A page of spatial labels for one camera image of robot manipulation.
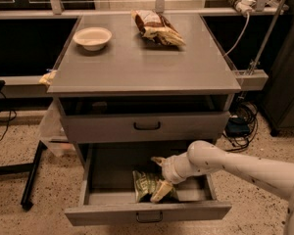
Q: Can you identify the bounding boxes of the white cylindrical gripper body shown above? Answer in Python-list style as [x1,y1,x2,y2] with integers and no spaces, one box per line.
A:
[162,153,198,184]

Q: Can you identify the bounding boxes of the green jalapeno chip bag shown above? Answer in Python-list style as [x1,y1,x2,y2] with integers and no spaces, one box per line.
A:
[131,169,179,204]

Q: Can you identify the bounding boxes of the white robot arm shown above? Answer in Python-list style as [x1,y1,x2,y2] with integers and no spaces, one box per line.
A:
[151,141,294,235]

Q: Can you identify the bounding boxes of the closed grey top drawer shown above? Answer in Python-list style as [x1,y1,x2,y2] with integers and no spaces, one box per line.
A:
[61,112,229,143]

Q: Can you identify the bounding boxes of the grey drawer cabinet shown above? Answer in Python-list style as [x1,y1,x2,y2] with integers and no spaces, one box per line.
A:
[47,13,242,155]

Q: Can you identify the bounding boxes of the clear plastic bag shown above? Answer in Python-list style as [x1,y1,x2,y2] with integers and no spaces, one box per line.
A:
[38,102,75,157]

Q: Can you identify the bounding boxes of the brown white chip bag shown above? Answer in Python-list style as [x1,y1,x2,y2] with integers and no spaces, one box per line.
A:
[130,10,185,46]

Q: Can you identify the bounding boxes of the black metal stand leg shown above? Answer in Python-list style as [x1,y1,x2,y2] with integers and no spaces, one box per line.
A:
[0,141,47,212]

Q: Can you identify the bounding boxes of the white paper bowl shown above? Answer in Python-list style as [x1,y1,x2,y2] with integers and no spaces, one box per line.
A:
[73,27,112,51]

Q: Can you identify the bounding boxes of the yellow sponge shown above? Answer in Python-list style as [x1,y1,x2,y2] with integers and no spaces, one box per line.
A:
[39,70,57,86]

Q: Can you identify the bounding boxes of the white power strip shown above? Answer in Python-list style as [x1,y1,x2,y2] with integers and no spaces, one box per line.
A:
[227,0,255,16]

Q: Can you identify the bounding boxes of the black cable bundle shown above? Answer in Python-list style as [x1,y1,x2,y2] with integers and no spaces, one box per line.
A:
[213,100,259,154]

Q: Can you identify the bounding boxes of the grey metal rail beam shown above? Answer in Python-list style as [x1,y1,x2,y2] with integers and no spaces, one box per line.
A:
[233,70,269,91]

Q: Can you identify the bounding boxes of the black cable left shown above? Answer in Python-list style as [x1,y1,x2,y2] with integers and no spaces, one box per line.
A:
[0,90,18,147]

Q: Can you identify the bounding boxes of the white power cable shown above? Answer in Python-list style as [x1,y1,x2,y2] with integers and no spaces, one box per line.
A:
[222,13,251,58]

